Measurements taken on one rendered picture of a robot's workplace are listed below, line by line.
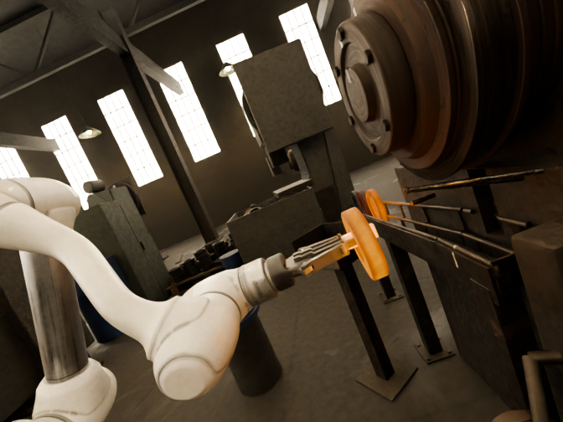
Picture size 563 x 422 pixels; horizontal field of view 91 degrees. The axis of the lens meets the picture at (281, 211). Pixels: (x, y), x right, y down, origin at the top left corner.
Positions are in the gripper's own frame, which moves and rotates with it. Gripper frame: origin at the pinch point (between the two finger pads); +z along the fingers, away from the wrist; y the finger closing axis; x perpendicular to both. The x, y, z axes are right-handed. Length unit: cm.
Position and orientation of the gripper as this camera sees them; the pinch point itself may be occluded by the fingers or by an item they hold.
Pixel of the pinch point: (359, 236)
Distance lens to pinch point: 60.3
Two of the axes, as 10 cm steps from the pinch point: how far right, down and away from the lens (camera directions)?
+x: -4.3, -8.9, -1.3
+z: 9.0, -4.2, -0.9
